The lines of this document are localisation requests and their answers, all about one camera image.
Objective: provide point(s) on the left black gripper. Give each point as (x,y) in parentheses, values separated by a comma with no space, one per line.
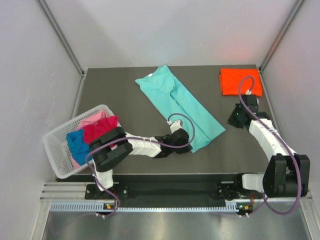
(184,150)

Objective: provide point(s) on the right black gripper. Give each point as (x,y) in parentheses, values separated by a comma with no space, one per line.
(231,120)

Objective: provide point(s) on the teal t-shirt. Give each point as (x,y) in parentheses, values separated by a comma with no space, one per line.
(173,100)

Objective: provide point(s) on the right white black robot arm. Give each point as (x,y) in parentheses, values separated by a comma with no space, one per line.
(280,178)

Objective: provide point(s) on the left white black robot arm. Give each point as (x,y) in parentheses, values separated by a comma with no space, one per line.
(113,147)

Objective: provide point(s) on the folded orange t-shirt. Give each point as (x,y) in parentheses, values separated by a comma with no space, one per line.
(230,79)

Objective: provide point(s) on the magenta t-shirt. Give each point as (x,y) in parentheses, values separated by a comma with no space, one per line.
(103,126)

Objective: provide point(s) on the pink t-shirt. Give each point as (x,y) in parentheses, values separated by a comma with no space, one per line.
(87,121)

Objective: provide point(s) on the blue t-shirt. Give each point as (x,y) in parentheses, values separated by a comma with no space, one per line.
(77,146)

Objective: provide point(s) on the white plastic laundry basket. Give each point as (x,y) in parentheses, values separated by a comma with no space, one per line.
(57,148)

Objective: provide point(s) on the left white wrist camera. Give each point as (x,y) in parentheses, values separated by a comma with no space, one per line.
(175,125)

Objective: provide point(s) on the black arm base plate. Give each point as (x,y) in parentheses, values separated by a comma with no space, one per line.
(214,185)

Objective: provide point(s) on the slotted grey cable duct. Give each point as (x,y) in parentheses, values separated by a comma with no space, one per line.
(102,207)

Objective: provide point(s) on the right aluminium corner post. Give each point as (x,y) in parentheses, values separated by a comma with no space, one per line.
(297,7)

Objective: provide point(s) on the aluminium corner post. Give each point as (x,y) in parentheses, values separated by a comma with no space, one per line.
(60,35)
(297,7)

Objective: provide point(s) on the aluminium front rail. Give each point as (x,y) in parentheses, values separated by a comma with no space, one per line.
(79,191)

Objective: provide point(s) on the left aluminium corner post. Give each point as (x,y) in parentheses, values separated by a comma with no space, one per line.
(60,35)

